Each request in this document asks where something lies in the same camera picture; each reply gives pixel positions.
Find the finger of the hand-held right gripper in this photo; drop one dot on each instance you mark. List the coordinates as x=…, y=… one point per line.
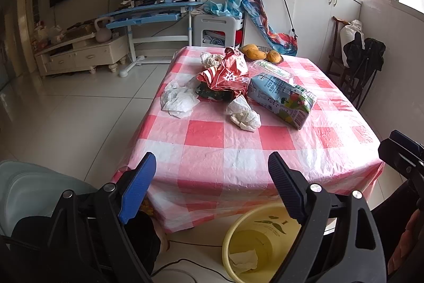
x=397, y=157
x=407, y=143

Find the dark green snack wrapper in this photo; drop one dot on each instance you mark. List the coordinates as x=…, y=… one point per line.
x=212, y=94

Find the white tissue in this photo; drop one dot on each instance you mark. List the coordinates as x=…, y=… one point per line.
x=243, y=115
x=210, y=59
x=243, y=261
x=179, y=100

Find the yellow plastic bin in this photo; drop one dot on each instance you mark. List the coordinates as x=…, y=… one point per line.
x=265, y=246

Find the clear plastic bottle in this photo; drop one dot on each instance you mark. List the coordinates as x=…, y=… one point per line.
x=271, y=69

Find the blue study desk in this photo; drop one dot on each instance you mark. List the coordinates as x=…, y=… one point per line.
x=149, y=9

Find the dark wooden chair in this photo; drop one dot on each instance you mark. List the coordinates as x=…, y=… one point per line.
x=334, y=47

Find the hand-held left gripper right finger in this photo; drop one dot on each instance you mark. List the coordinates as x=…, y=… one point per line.
x=287, y=190

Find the black folding chair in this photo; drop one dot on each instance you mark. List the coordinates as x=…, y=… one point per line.
x=367, y=51

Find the person's right hand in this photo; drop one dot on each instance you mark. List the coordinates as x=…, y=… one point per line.
x=409, y=243

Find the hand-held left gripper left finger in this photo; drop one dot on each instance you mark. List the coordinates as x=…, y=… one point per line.
x=137, y=190

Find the white plastic stool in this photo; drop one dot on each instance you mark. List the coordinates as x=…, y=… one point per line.
x=215, y=22

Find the pale green chair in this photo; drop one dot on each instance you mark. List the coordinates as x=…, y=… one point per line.
x=26, y=187

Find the round yellow mango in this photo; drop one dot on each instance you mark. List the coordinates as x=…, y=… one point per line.
x=274, y=56

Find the pink kettlebell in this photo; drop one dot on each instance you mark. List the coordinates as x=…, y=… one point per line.
x=103, y=34

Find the white sack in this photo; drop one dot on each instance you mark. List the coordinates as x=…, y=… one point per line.
x=347, y=34

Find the colourful printed bag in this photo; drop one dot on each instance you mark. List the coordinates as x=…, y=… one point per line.
x=265, y=21

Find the red snack bag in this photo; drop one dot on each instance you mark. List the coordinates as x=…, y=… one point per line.
x=228, y=74

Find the dark fruit bowl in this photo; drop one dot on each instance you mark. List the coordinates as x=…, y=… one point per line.
x=264, y=48

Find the blue green drink carton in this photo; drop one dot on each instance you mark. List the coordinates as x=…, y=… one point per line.
x=281, y=97

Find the long yellow mango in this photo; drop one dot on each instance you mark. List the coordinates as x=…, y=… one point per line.
x=249, y=47
x=256, y=54

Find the blue plastic bag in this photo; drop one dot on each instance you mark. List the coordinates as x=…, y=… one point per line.
x=228, y=6

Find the red white checked tablecloth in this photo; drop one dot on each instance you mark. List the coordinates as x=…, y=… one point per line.
x=215, y=140

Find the white cabinet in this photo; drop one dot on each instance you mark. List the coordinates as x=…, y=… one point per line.
x=314, y=21

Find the pale household clutter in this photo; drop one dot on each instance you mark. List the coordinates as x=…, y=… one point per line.
x=48, y=34

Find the cream television cabinet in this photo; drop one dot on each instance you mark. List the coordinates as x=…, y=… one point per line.
x=82, y=57

